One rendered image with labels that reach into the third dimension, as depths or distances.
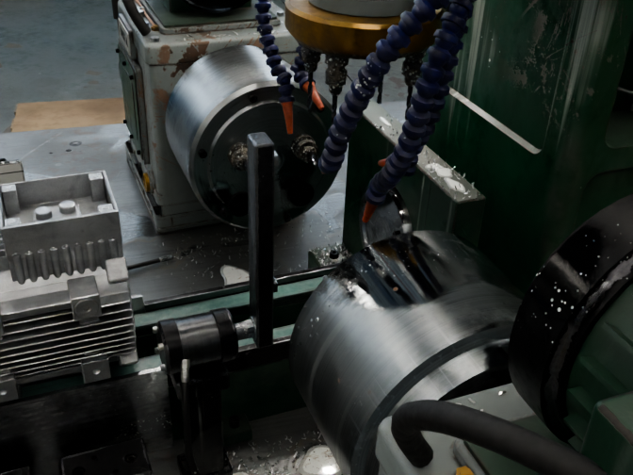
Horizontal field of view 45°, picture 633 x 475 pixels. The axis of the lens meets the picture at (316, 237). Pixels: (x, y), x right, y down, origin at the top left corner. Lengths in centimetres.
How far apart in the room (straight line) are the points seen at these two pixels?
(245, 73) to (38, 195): 38
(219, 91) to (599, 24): 55
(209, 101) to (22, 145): 78
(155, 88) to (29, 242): 54
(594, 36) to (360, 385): 44
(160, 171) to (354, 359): 78
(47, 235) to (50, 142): 100
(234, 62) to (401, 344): 66
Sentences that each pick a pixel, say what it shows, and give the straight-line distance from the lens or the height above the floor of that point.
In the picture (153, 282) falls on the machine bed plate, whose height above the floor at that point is 80.
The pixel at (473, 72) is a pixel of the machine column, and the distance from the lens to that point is 107.
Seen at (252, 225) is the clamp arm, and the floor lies 115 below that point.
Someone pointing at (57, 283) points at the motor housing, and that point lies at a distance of 89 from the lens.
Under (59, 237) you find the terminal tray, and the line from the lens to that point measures 87.
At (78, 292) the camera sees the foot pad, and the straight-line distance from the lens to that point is 86.
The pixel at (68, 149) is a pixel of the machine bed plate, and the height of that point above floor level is 80.
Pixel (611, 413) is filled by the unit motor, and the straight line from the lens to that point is 40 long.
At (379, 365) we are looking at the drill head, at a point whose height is 113.
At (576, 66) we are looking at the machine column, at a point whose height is 129.
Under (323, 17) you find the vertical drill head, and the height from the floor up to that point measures 133.
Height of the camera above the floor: 157
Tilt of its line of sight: 32 degrees down
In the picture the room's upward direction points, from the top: 2 degrees clockwise
